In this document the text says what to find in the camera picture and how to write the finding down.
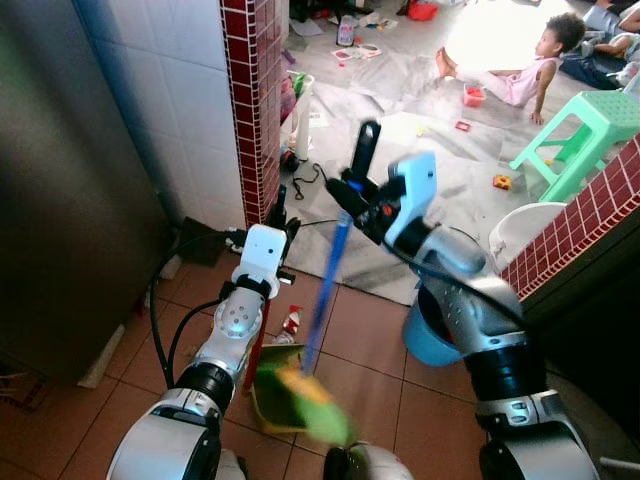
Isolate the blue-handled green yellow broom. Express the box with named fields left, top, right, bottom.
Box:
left=283, top=212, right=358, bottom=448

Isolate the green dustpan with red handle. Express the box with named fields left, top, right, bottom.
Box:
left=243, top=295, right=323, bottom=438

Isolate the small red white bottle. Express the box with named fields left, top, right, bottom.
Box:
left=282, top=304, right=304, bottom=337

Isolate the small red plastic container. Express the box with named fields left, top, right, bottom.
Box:
left=461, top=85, right=487, bottom=109

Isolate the blue plastic bucket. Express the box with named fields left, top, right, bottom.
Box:
left=402, top=288, right=463, bottom=369

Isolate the white plastic bucket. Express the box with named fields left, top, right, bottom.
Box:
left=489, top=201, right=569, bottom=273

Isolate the red plastic basin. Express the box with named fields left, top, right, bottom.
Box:
left=407, top=0, right=440, bottom=22

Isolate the child in pink clothes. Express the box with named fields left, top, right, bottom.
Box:
left=434, top=12, right=587, bottom=127

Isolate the red tiled counter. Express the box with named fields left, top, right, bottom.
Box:
left=498, top=135, right=640, bottom=421

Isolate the dark grey refrigerator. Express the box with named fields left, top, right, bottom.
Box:
left=0, top=0, right=173, bottom=388

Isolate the green plastic stool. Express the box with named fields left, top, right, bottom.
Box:
left=509, top=90, right=640, bottom=204

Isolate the silver left robot leg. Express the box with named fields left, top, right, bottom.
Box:
left=214, top=450, right=247, bottom=480

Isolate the silver robot leg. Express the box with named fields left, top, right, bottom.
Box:
left=214, top=450, right=247, bottom=480
left=323, top=440, right=417, bottom=480

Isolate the silver right robot leg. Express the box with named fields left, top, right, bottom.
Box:
left=323, top=440, right=417, bottom=480

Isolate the seated person in jeans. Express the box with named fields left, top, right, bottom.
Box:
left=558, top=0, right=640, bottom=93

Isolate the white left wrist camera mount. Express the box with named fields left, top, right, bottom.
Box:
left=240, top=224, right=292, bottom=288

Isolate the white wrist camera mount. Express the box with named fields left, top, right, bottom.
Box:
left=240, top=224, right=292, bottom=288
left=384, top=151, right=439, bottom=251

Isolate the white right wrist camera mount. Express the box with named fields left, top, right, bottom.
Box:
left=384, top=151, right=439, bottom=251

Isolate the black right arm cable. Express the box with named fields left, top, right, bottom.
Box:
left=385, top=240, right=528, bottom=331

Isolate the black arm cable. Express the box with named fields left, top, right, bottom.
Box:
left=147, top=228, right=247, bottom=393
left=385, top=240, right=528, bottom=331

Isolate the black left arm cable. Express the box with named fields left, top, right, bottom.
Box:
left=147, top=228, right=247, bottom=393

